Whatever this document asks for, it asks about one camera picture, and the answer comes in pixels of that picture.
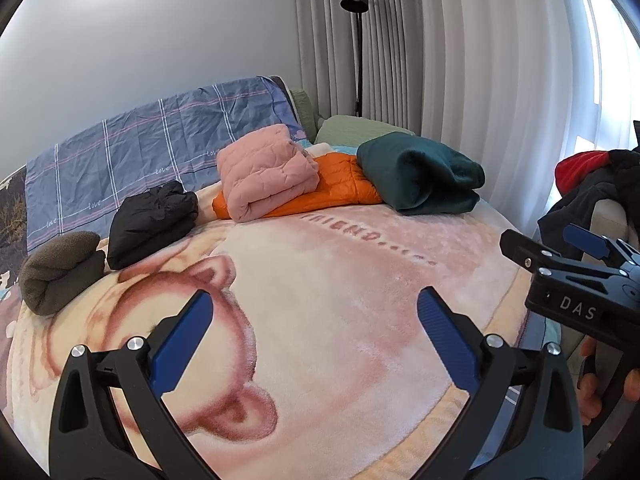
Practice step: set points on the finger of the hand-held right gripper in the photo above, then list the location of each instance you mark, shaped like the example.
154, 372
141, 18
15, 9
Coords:
530, 250
585, 237

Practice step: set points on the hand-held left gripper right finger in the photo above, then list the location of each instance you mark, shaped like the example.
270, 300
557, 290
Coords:
445, 335

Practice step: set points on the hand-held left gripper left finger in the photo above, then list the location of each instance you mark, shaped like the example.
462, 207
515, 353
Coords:
182, 340

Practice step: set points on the teal fleece sweater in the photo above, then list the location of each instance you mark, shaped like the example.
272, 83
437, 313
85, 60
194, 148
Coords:
415, 170

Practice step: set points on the person's right hand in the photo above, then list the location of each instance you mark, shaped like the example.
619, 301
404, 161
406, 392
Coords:
589, 385

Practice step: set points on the beige chair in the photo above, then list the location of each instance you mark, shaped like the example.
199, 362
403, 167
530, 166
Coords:
607, 220

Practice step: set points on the dark clothing pile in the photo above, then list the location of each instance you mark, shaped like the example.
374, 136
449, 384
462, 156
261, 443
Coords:
620, 185

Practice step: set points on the red cloth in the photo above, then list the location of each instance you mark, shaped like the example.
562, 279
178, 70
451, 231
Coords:
580, 170

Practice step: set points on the black puffer jacket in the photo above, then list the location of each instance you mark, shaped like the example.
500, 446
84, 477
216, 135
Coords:
150, 220

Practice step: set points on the pink printed blanket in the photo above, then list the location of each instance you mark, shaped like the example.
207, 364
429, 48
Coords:
325, 285

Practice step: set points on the brown fleece garment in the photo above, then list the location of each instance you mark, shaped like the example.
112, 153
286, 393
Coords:
60, 270

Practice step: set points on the orange down jacket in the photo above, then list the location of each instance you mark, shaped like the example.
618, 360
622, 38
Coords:
340, 180

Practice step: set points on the pink quilted garment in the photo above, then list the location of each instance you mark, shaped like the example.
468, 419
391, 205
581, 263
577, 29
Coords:
265, 170

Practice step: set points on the grey pleated curtain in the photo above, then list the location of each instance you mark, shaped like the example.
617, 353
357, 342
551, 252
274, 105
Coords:
450, 60

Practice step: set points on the blue plaid sheet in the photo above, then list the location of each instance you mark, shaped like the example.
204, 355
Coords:
150, 135

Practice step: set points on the light blue bedsheet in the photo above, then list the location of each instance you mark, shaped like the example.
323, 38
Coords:
345, 149

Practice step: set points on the dark floral bed cover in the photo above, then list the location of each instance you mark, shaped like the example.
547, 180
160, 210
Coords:
10, 210

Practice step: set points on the green pillow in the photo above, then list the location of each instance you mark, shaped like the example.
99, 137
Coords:
350, 127

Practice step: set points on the green padded headboard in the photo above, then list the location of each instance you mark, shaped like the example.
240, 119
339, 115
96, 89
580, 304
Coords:
305, 107

